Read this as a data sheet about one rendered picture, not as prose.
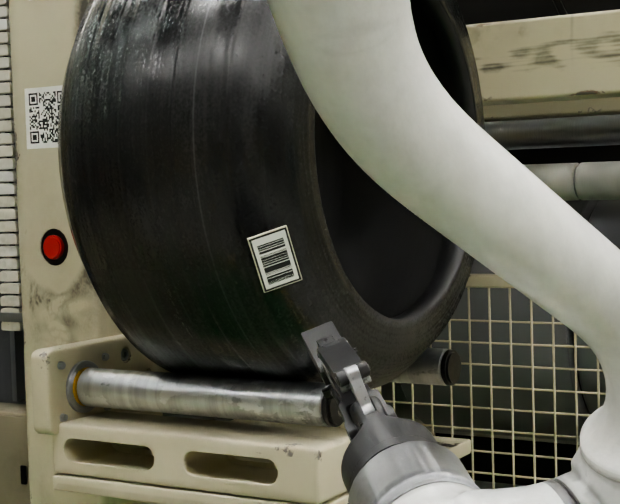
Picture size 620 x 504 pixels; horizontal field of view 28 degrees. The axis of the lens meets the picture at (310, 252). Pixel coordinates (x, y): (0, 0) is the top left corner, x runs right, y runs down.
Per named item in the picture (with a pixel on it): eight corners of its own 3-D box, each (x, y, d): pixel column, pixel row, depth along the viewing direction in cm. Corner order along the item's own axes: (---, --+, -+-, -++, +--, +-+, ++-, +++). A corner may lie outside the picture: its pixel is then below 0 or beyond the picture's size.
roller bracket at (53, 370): (32, 435, 143) (28, 350, 143) (231, 383, 177) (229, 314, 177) (53, 437, 142) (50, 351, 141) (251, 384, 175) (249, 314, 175)
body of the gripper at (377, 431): (339, 463, 88) (306, 396, 96) (371, 551, 92) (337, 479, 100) (437, 422, 88) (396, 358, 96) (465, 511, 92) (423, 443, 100)
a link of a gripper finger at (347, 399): (354, 449, 95) (349, 435, 94) (315, 373, 104) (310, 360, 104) (401, 429, 95) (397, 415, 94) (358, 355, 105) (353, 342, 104)
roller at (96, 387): (83, 358, 147) (99, 387, 150) (62, 385, 144) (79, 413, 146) (341, 374, 129) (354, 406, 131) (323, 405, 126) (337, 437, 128)
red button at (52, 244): (42, 259, 156) (41, 235, 155) (52, 258, 157) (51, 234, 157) (60, 259, 154) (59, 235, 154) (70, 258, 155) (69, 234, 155)
